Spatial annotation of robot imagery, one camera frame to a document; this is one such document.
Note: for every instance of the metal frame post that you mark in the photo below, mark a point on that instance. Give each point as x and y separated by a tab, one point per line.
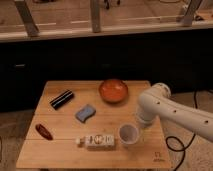
188	11
95	16
27	19

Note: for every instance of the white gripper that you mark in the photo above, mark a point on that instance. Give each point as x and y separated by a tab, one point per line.
142	122

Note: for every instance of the middle metal frame post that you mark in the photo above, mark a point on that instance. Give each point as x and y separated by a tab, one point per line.
95	16

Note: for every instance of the blue sponge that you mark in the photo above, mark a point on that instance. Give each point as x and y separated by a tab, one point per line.
86	112

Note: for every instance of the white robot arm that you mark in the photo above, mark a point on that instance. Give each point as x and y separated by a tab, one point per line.
155	101

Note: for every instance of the orange ceramic bowl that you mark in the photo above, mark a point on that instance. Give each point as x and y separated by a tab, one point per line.
113	90

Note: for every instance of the black striped case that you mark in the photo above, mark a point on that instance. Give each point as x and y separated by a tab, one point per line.
62	99

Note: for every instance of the left metal frame post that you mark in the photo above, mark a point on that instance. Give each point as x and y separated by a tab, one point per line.
27	19

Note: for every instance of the dark red spoon rest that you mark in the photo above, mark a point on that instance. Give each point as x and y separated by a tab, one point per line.
43	132

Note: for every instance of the right metal frame post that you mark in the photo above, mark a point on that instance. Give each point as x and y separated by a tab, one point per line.
188	11

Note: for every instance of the white ceramic cup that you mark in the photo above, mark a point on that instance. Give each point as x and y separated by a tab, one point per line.
128	134

